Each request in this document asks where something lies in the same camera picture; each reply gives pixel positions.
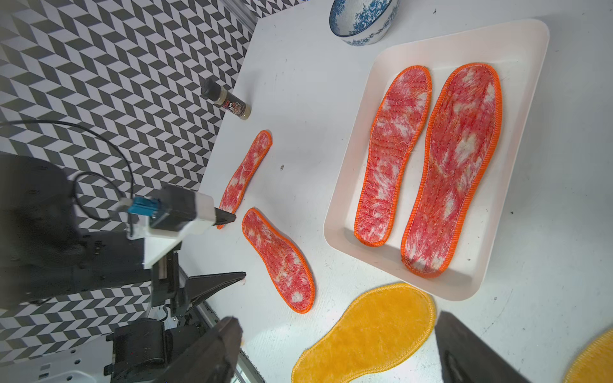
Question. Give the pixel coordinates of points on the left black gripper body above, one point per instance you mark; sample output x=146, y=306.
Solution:
x=166, y=285

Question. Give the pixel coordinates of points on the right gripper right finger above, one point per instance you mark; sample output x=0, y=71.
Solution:
x=466, y=358

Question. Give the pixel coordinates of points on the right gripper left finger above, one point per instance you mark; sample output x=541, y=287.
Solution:
x=212, y=358

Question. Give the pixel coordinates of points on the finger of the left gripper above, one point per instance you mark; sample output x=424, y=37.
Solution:
x=223, y=218
x=201, y=287

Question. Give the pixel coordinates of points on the red insole orange trim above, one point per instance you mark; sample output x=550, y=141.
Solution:
x=398, y=123
x=285, y=263
x=461, y=138
x=237, y=185

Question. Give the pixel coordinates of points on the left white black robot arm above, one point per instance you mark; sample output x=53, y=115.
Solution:
x=45, y=255

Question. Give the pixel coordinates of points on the white storage tray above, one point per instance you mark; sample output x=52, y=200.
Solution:
x=516, y=50

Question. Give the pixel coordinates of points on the yellow insole left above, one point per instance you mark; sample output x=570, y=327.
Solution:
x=379, y=330

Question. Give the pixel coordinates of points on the yellow insole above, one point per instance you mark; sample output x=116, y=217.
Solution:
x=379, y=330
x=594, y=364

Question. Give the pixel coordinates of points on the small spice jar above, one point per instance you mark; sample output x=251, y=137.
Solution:
x=224, y=99

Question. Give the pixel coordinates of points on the yellow insole right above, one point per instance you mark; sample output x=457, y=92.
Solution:
x=594, y=364

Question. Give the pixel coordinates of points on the blue white porcelain bowl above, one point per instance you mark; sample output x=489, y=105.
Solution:
x=362, y=22

